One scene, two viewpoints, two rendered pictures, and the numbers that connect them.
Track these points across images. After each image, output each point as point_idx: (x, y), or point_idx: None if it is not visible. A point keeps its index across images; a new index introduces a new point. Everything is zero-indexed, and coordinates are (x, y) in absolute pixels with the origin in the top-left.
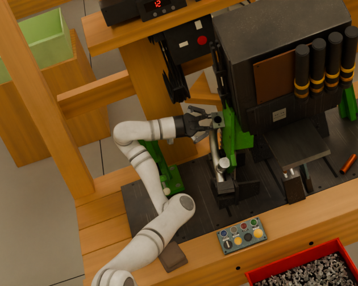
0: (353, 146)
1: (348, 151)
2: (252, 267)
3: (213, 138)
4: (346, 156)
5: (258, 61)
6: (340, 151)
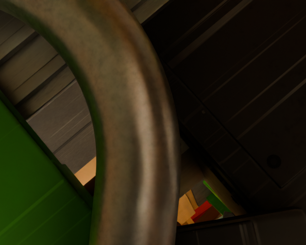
0: (61, 117)
1: (48, 118)
2: None
3: (38, 32)
4: (31, 126)
5: None
6: (49, 107)
